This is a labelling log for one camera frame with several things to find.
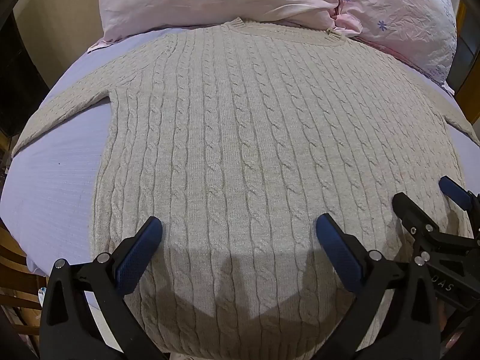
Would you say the pink floral pillow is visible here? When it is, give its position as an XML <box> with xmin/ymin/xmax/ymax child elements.
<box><xmin>97</xmin><ymin>0</ymin><xmax>457</xmax><ymax>85</ymax></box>

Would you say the wooden bed headboard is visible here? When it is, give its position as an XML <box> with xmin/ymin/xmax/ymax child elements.
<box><xmin>448</xmin><ymin>0</ymin><xmax>479</xmax><ymax>124</ymax></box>

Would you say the beige cable-knit sweater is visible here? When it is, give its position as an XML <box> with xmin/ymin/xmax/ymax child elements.
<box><xmin>13</xmin><ymin>19</ymin><xmax>479</xmax><ymax>359</ymax></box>

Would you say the wooden chair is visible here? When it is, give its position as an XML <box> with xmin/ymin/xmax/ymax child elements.
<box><xmin>1</xmin><ymin>224</ymin><xmax>47</xmax><ymax>359</ymax></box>

